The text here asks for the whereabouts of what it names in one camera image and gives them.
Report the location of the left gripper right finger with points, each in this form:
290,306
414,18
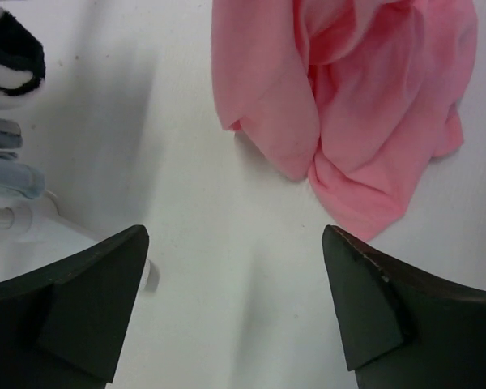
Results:
402,327

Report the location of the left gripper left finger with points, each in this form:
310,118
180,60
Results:
64,324

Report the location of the pink t shirt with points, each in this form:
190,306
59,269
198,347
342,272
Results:
355,96

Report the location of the white clothes rack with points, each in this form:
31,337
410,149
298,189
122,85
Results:
34,234

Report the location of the light blue denim garment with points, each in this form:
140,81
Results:
16,179

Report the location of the black and white garment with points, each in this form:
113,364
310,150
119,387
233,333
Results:
22,63

